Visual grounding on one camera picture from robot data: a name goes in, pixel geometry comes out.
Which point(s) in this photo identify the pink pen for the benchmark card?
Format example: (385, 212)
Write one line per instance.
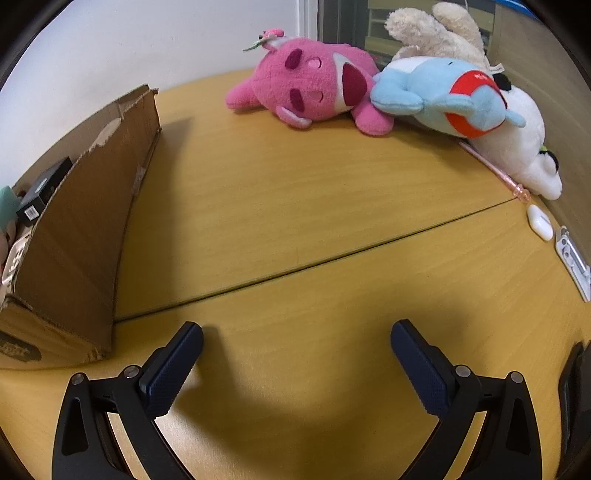
(521, 191)

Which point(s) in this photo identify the black office chair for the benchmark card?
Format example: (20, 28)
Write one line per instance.
(577, 415)

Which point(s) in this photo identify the wooden desktop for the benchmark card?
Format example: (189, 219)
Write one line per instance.
(300, 207)

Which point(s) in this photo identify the white earbuds case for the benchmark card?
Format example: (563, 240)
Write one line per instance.
(539, 222)

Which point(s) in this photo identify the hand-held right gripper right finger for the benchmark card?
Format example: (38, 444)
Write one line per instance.
(422, 369)

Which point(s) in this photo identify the white dog plush toy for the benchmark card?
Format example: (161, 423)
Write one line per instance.
(521, 138)

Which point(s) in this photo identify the teal and pink plush toy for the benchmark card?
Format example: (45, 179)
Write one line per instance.
(8, 201)

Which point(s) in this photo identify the black product box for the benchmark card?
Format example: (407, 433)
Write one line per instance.
(41, 191)

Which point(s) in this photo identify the light blue plush toy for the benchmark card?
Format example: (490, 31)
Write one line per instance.
(415, 83)

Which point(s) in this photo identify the white card tag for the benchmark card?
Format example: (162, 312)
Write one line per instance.
(575, 263)

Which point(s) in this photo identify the brown cardboard box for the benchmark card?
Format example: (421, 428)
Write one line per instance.
(78, 258)

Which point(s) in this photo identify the cream plush toy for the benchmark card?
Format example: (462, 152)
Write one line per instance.
(434, 37)

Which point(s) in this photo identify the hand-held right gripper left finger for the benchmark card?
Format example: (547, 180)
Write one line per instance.
(173, 369)

